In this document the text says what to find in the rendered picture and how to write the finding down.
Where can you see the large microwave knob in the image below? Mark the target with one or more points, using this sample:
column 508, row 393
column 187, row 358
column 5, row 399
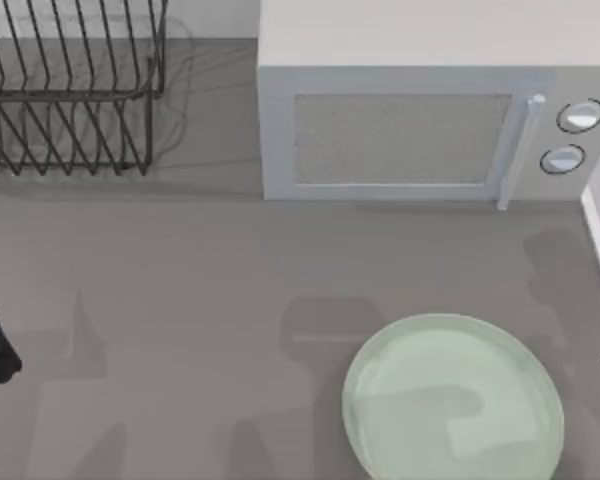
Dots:
column 581, row 115

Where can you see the small microwave knob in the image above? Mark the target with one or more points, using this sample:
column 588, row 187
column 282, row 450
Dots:
column 562, row 159

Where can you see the microwave oven door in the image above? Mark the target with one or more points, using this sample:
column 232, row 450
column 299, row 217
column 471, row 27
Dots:
column 400, row 137

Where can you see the pale green plate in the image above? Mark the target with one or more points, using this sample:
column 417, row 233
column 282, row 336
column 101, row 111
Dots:
column 452, row 400

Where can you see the pale microwave oven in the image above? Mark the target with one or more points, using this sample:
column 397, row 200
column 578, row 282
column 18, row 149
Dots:
column 410, row 75

